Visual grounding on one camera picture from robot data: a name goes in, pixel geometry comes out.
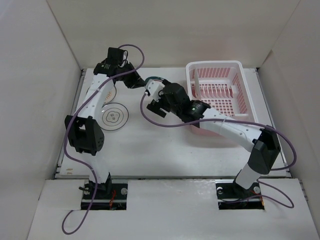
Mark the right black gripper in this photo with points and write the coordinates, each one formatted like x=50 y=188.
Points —
x=155 y=107

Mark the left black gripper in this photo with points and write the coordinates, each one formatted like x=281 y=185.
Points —
x=136 y=81

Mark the partly hidden orange plate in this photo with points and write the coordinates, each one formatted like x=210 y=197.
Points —
x=110 y=96

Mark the orange sunburst plate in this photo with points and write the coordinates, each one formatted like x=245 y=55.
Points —
x=197 y=85

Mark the flower emblem plate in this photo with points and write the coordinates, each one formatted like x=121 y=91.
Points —
x=113 y=117

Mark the green red rimmed plate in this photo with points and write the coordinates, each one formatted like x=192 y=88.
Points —
x=153 y=78

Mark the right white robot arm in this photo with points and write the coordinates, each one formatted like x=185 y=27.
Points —
x=260 y=141

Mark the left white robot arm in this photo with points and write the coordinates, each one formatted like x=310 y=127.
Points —
x=83 y=132

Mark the pink white dish rack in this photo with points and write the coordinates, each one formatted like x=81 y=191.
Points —
x=223 y=85

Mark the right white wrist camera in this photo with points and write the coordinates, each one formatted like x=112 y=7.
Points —
x=153 y=87

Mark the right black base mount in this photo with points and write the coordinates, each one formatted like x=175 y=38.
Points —
x=230 y=196

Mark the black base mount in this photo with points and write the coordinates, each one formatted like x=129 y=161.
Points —
x=114 y=200
x=230 y=196

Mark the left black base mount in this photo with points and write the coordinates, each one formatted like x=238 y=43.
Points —
x=114 y=200

